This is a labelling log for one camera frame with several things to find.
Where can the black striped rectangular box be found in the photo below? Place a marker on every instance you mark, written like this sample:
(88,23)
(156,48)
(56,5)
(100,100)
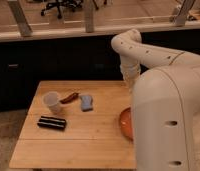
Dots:
(52,122)

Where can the dark cabinet counter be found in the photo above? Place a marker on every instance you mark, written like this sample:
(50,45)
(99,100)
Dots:
(24,64)

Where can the black office chair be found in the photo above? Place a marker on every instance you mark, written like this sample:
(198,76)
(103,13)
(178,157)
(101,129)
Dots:
(71,4)

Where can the translucent plastic cup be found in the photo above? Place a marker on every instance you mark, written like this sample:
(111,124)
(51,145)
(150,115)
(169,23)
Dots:
(52,102)

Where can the orange plate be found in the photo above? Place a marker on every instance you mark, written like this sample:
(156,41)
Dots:
(125,123)

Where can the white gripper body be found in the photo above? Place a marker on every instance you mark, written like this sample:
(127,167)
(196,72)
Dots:
(130,71)

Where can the wooden table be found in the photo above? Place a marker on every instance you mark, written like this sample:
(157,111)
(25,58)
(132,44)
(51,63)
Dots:
(91,140)

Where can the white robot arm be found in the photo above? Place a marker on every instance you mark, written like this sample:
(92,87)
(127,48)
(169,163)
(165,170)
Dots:
(165,95)

